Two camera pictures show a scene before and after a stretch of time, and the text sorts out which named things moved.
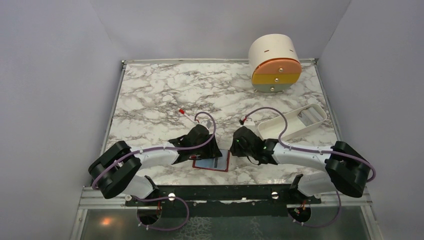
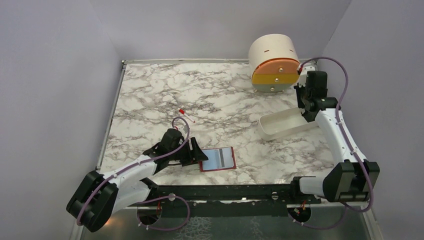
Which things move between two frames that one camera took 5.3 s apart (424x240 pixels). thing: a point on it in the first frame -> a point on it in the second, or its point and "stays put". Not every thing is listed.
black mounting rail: x=201 y=201 stays put
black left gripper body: x=208 y=138 -> x=184 y=155
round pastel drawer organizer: x=274 y=63 stays put
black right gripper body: x=239 y=151 -> x=302 y=94
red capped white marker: x=183 y=112 stays put
